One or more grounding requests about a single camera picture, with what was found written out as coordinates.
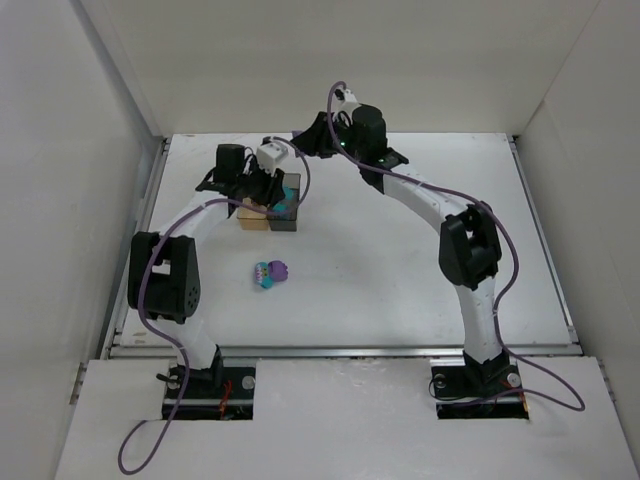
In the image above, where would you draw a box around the teal lego piece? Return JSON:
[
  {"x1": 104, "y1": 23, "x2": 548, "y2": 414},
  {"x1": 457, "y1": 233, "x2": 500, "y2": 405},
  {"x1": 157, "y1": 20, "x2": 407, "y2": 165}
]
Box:
[{"x1": 271, "y1": 186, "x2": 299, "y2": 215}]

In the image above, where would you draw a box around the purple and teal lego stack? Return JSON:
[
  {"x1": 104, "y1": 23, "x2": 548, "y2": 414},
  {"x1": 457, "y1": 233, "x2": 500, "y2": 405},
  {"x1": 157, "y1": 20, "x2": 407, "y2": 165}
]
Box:
[{"x1": 254, "y1": 260, "x2": 289, "y2": 289}]

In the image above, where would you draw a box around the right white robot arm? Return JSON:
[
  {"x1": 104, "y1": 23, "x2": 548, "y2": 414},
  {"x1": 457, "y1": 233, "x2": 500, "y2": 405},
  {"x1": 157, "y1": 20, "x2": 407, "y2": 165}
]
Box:
[{"x1": 292, "y1": 105, "x2": 509, "y2": 397}]

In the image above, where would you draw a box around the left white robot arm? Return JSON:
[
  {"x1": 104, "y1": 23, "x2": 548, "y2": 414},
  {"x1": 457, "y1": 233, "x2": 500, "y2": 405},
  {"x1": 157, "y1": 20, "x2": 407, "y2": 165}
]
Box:
[{"x1": 127, "y1": 140, "x2": 288, "y2": 375}]

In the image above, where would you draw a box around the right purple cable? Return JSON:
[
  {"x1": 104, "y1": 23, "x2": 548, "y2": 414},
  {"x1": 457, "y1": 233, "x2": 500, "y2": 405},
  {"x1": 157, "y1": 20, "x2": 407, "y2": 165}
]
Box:
[{"x1": 325, "y1": 80, "x2": 586, "y2": 412}]

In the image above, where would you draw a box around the purple cable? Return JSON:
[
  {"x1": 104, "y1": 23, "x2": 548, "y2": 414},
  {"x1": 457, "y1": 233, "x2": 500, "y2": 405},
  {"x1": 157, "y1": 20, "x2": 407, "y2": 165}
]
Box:
[
  {"x1": 117, "y1": 135, "x2": 314, "y2": 475},
  {"x1": 325, "y1": 80, "x2": 586, "y2": 412}
]

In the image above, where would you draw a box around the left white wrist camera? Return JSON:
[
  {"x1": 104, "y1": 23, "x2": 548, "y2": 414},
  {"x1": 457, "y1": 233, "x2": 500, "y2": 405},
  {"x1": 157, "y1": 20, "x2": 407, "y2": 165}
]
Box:
[{"x1": 256, "y1": 141, "x2": 288, "y2": 177}]

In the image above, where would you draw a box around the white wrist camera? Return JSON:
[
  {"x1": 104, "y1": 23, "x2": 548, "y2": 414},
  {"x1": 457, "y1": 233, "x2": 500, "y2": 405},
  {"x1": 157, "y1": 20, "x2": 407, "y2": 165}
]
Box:
[
  {"x1": 334, "y1": 88, "x2": 360, "y2": 114},
  {"x1": 256, "y1": 141, "x2": 288, "y2": 177}
]

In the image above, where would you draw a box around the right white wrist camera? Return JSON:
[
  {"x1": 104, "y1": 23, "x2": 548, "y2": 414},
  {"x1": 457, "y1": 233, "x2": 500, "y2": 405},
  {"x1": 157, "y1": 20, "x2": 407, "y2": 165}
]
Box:
[{"x1": 334, "y1": 88, "x2": 360, "y2": 114}]

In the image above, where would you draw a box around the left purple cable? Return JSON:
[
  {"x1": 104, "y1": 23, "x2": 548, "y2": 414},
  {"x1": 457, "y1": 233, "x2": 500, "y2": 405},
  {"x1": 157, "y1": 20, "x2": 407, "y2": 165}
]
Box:
[{"x1": 117, "y1": 135, "x2": 314, "y2": 475}]

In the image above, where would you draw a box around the aluminium front rail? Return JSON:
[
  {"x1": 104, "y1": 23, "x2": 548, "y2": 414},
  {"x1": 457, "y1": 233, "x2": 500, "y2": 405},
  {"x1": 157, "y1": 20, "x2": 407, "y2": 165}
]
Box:
[{"x1": 101, "y1": 343, "x2": 584, "y2": 359}]

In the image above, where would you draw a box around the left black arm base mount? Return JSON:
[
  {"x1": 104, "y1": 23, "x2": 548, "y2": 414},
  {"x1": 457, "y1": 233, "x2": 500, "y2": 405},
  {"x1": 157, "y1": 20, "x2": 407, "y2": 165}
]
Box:
[{"x1": 174, "y1": 366, "x2": 256, "y2": 421}]

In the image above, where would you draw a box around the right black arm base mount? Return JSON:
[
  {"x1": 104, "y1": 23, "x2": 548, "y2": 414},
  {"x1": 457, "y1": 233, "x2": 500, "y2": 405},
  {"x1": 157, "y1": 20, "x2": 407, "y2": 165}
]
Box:
[{"x1": 429, "y1": 359, "x2": 529, "y2": 420}]

